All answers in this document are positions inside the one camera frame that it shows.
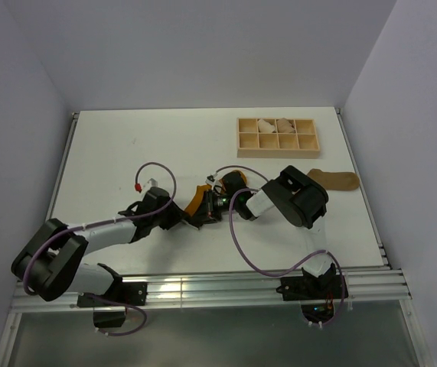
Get yellow sock with brown cuff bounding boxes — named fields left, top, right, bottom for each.
left=184, top=172, right=248, bottom=230

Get wooden compartment tray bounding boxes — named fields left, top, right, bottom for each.
left=236, top=118, right=321, bottom=159

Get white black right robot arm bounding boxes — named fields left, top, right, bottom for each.
left=200, top=165, right=338, bottom=298

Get rolled beige sock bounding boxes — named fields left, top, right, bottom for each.
left=276, top=118, right=295, bottom=134

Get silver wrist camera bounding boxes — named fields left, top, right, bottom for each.
left=142, top=178, right=158, bottom=192
left=205, top=173, right=219, bottom=188

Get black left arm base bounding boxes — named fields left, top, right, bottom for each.
left=77, top=281, right=148, bottom=334

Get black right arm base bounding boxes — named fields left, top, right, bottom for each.
left=276, top=264, right=349, bottom=327

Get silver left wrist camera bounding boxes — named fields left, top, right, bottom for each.
left=142, top=178, right=158, bottom=192

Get rolled cream sock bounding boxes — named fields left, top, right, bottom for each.
left=257, top=119, right=276, bottom=134

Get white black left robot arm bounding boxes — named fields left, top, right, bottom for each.
left=11, top=187, right=188, bottom=305

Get aluminium rail frame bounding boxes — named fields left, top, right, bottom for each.
left=0, top=108, right=422, bottom=367

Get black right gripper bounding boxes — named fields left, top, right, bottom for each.
left=190, top=189, right=239, bottom=226

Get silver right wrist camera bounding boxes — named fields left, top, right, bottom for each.
left=205, top=173, right=219, bottom=188

